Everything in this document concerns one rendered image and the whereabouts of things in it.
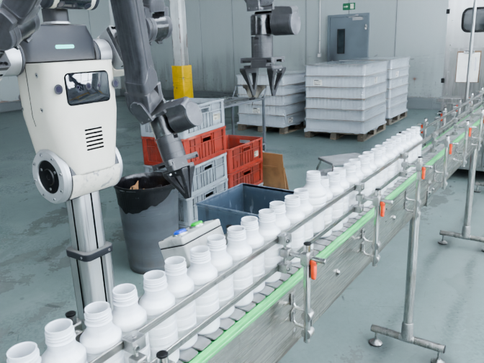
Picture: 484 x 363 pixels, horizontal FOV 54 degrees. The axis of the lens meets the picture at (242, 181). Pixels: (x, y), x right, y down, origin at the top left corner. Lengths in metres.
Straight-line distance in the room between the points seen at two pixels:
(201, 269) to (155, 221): 2.40
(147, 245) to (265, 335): 2.34
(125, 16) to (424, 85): 10.61
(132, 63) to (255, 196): 1.12
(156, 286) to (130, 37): 0.51
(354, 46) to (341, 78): 4.19
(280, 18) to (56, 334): 0.88
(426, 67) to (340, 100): 4.00
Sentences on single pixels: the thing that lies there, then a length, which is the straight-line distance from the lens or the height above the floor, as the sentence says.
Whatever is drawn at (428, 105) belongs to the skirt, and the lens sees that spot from 11.43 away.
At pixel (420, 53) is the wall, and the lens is 11.43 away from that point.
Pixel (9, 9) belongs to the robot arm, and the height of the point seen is 1.61.
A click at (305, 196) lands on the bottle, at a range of 1.21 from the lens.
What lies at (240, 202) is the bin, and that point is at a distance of 2.07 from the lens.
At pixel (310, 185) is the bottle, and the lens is 1.26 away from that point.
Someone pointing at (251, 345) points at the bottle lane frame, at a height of 0.93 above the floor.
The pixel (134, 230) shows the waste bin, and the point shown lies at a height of 0.34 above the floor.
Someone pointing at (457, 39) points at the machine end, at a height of 1.49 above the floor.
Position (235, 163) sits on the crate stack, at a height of 0.52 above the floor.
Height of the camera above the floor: 1.53
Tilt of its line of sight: 16 degrees down
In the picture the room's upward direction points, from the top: 2 degrees counter-clockwise
